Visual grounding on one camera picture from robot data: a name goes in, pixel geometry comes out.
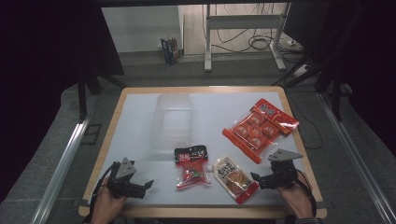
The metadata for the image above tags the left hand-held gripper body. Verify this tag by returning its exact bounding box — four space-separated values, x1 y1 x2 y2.
106 157 148 200

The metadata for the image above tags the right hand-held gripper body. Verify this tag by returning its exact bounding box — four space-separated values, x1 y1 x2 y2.
257 148 304 190

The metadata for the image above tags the beige snack packet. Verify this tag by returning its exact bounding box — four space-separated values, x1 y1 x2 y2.
212 154 260 205

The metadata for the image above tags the large orange snack packet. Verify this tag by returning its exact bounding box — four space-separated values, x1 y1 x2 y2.
221 98 301 165

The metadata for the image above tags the black and red snack packet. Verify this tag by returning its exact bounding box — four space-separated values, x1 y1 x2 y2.
174 144 212 190

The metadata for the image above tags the clear plastic bin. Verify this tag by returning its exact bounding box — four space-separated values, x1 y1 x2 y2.
150 91 194 152

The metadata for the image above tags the person's right hand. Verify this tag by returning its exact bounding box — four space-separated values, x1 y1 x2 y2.
276 171 316 220

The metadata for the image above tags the person's left hand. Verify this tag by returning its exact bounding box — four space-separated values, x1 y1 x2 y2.
90 177 128 224

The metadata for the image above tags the black floor hatch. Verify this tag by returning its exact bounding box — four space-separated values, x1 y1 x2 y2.
81 123 103 146

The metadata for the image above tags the white table mat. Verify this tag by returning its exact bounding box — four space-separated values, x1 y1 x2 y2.
88 91 312 208

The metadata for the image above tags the black metal stand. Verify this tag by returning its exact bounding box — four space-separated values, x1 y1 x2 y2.
76 71 129 122
270 55 353 122

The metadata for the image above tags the blue carton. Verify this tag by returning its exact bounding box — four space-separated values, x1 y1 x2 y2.
160 36 181 65

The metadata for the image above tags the black curtain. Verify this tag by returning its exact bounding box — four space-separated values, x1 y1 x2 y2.
0 0 125 203
283 0 396 157

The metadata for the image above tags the white power strip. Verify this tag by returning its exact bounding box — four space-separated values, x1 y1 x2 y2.
286 38 303 50

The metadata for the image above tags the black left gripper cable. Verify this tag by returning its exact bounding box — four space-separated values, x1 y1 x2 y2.
82 161 118 224

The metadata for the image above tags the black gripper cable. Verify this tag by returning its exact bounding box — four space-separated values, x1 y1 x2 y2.
292 169 318 218
82 161 118 224

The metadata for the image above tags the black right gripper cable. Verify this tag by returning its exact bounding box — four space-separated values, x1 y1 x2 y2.
292 169 318 218

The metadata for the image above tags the thin black floor cable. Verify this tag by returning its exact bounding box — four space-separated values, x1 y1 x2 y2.
288 92 324 150

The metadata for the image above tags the aluminium rail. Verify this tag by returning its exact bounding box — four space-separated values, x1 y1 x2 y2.
317 91 396 224
29 92 97 224

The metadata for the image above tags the black coiled cable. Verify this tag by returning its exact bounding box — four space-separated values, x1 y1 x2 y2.
247 35 276 51

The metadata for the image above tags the white metal stand frame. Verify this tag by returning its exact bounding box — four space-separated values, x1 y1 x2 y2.
204 3 292 73

